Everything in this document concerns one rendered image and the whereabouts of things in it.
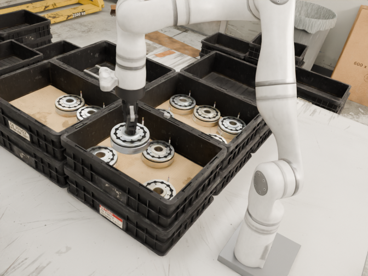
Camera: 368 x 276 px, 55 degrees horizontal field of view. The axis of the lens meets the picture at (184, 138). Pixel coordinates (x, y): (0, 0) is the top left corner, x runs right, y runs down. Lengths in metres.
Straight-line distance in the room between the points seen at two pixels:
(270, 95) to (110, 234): 0.61
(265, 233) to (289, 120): 0.30
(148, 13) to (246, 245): 0.63
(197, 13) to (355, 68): 3.03
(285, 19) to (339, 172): 0.84
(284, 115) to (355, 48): 2.94
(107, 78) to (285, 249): 0.70
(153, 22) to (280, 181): 0.45
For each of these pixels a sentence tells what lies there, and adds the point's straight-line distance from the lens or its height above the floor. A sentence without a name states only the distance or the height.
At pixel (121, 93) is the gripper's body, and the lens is 0.88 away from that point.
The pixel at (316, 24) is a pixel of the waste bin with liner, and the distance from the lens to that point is 3.38.
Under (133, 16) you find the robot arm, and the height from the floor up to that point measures 1.32.
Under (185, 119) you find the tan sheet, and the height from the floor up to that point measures 0.83.
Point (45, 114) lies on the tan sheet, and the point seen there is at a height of 0.83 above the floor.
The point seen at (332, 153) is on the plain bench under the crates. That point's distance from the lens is 1.62.
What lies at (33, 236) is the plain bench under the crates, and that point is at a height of 0.70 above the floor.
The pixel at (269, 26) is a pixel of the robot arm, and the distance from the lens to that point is 0.82.
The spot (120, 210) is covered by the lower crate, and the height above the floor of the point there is 0.78.
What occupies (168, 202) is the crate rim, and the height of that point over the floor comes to 0.93.
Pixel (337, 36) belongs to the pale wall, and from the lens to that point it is 3.96.
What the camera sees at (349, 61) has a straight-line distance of 3.75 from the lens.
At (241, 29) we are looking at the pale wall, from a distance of 4.26.
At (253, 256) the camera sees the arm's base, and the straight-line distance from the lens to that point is 1.01.
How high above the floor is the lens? 1.58
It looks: 37 degrees down
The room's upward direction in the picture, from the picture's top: 9 degrees clockwise
